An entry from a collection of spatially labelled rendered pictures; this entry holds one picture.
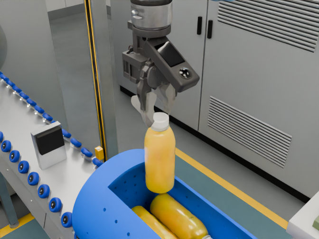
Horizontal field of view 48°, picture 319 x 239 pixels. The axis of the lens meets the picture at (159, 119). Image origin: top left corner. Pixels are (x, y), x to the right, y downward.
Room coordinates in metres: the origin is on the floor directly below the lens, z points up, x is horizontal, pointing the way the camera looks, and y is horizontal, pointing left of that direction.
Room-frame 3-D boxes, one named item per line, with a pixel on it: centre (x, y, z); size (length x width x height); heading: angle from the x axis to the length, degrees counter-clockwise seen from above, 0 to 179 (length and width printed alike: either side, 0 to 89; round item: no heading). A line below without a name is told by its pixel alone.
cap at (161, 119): (0.63, 0.00, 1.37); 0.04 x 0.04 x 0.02
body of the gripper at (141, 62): (0.65, 0.02, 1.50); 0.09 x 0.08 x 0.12; 41
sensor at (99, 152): (1.03, 0.25, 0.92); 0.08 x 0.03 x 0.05; 131
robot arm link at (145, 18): (0.64, 0.02, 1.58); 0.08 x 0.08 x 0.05
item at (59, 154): (0.98, 0.38, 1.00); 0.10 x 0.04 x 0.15; 131
